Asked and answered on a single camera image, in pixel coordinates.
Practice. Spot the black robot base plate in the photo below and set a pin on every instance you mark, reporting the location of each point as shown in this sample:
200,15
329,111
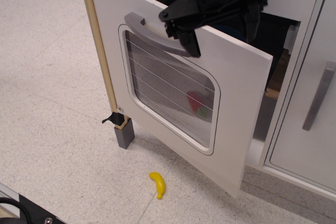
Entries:
37,213

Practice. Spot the black clamp lever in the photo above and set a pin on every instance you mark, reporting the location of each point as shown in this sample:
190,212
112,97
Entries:
116,118

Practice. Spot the white oven door with window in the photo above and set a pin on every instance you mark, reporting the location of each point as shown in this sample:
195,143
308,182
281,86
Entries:
151,80

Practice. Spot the blue round plate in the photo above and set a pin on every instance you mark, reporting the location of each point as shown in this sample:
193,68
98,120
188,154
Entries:
230,31

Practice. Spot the grey cupboard door handle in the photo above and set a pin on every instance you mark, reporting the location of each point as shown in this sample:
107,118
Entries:
319,96

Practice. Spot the yellow toy banana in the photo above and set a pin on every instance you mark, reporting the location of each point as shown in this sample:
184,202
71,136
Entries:
160,183

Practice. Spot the white cupboard door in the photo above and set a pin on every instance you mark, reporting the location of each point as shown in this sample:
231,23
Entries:
310,155

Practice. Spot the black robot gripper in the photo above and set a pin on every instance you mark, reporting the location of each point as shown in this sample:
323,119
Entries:
182,17

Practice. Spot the wooden kitchen leg post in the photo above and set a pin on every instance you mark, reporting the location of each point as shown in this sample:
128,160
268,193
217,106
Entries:
125,132

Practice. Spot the white toy kitchen cabinet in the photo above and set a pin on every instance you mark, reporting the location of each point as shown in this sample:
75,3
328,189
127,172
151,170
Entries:
284,32

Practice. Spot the red green toy strawberry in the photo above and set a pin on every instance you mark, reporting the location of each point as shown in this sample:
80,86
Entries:
197,105

